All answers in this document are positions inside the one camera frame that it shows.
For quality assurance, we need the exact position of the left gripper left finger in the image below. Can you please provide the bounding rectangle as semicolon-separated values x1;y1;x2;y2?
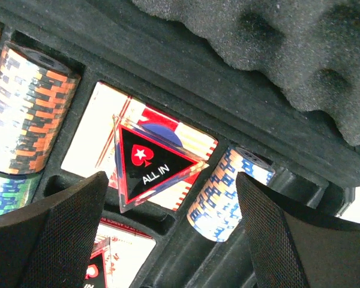
0;172;109;287

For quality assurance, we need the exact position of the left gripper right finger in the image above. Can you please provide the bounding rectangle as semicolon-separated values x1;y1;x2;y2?
236;172;360;287

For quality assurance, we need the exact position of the all-in triangle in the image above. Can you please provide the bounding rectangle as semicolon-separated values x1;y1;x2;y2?
113;115;209;213
83;235;110;288

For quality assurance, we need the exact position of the green chip stack front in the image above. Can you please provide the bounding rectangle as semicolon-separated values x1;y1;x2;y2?
0;172;42;215

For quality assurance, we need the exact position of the white poker chip stack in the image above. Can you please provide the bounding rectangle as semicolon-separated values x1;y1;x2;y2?
187;146;275;242

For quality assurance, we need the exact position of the red playing card deck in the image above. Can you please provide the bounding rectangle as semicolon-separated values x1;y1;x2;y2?
95;218;156;287

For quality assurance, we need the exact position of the brown chip stack front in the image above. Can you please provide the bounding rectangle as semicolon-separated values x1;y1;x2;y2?
0;41;81;175

